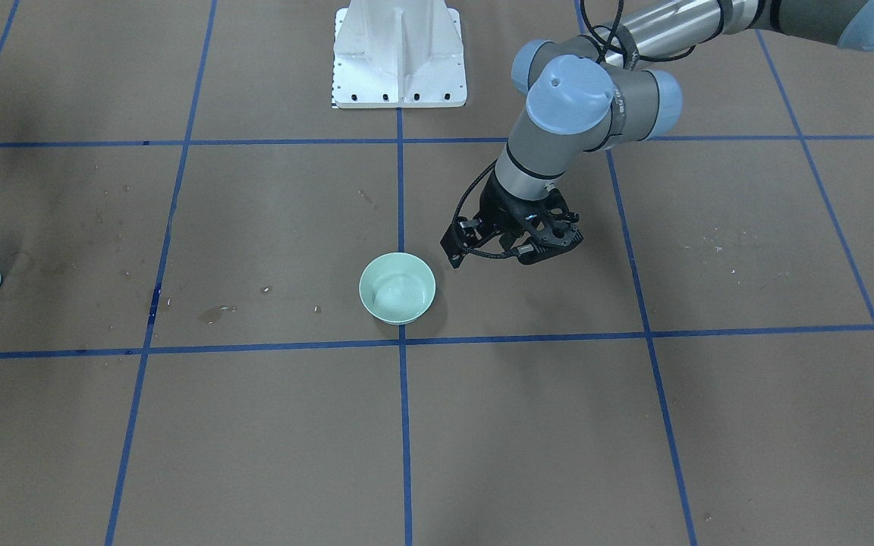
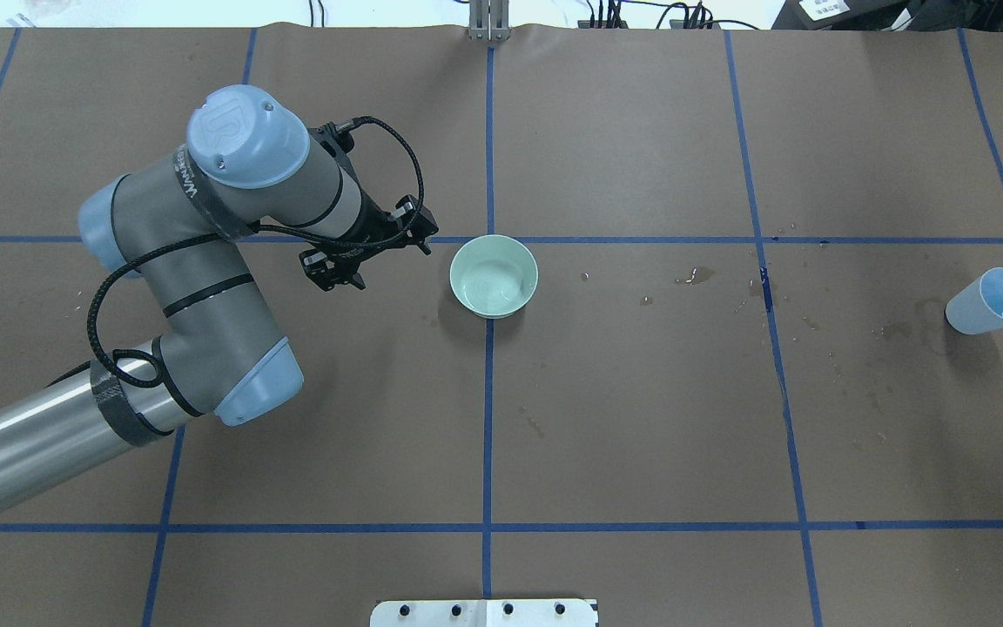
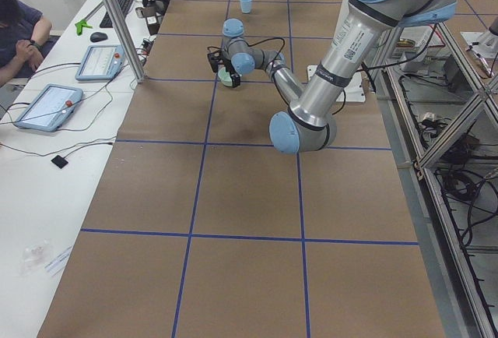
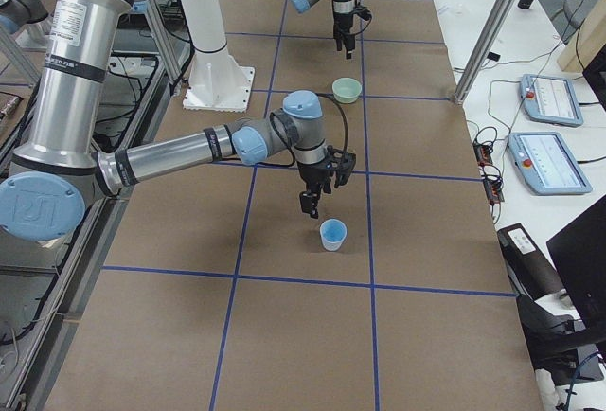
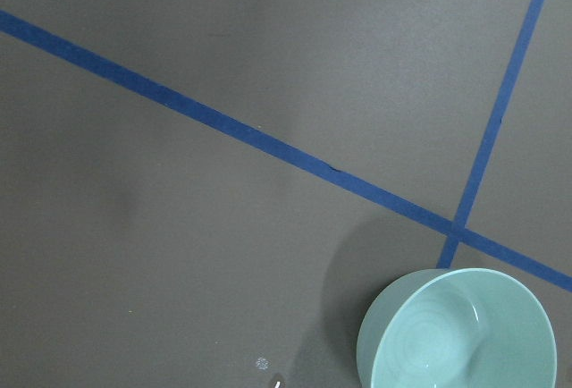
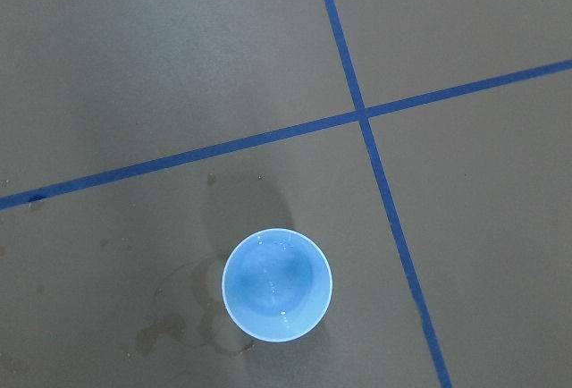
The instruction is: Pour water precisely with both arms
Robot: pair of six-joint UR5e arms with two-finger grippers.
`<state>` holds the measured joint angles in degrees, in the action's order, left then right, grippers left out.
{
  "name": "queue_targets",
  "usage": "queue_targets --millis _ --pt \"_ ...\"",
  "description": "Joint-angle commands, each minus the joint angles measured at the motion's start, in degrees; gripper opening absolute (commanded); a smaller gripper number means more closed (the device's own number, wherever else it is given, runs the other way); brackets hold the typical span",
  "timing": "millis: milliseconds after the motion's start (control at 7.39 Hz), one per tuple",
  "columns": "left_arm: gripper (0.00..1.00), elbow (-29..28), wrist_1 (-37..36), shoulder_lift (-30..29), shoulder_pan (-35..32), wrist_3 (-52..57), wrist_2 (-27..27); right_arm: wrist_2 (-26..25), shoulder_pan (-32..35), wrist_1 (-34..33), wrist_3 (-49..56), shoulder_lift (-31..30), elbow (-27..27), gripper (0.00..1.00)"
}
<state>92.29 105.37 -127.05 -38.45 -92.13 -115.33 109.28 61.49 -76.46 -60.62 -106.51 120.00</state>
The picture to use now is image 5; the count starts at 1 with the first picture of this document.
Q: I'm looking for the mint green ceramic bowl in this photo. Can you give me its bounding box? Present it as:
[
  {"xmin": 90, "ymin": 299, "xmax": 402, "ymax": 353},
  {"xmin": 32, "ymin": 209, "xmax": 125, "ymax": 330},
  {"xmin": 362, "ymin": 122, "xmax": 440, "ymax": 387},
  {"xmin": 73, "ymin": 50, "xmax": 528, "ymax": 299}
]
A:
[{"xmin": 356, "ymin": 268, "xmax": 558, "ymax": 387}]

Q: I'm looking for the blue tape line crosswise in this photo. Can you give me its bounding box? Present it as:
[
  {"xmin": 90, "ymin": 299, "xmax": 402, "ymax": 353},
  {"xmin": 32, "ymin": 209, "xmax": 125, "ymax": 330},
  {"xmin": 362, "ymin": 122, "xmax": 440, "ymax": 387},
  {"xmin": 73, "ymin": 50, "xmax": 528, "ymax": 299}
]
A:
[{"xmin": 1, "ymin": 11, "xmax": 571, "ymax": 291}]

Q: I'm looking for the blue tape line lengthwise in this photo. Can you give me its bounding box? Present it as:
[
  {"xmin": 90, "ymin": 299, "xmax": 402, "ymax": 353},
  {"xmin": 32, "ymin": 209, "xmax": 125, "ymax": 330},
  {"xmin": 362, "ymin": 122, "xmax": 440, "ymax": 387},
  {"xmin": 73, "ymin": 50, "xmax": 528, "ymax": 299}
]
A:
[{"xmin": 437, "ymin": 0, "xmax": 545, "ymax": 269}]

